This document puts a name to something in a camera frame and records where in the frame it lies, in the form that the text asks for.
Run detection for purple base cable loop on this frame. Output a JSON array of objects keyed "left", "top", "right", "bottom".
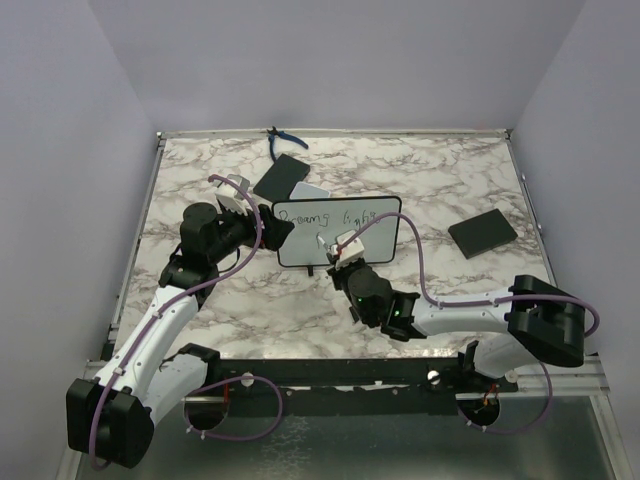
[{"left": 183, "top": 374, "right": 285, "bottom": 442}]

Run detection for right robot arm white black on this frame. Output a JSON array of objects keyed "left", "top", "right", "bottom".
[{"left": 328, "top": 251, "right": 585, "bottom": 391}]

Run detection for black rectangular box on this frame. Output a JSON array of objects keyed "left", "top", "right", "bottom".
[{"left": 253, "top": 154, "right": 310, "bottom": 203}]

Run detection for blue handled pliers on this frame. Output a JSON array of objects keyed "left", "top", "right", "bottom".
[{"left": 266, "top": 125, "right": 309, "bottom": 162}]

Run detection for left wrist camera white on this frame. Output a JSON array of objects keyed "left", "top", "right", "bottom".
[{"left": 213, "top": 174, "right": 250, "bottom": 216}]

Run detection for small white square device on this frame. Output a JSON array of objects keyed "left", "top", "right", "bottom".
[{"left": 289, "top": 182, "right": 331, "bottom": 200}]

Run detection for small whiteboard black frame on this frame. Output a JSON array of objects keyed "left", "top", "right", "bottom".
[{"left": 272, "top": 195, "right": 402, "bottom": 268}]

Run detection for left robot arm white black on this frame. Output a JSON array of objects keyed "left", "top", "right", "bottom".
[{"left": 66, "top": 203, "right": 294, "bottom": 468}]

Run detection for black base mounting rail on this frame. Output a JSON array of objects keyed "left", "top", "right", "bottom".
[{"left": 183, "top": 358, "right": 497, "bottom": 418}]

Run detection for black whiteboard marker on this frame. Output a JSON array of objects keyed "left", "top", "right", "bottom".
[{"left": 318, "top": 237, "right": 331, "bottom": 252}]

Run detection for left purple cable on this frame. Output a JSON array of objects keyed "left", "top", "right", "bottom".
[{"left": 89, "top": 173, "right": 264, "bottom": 471}]

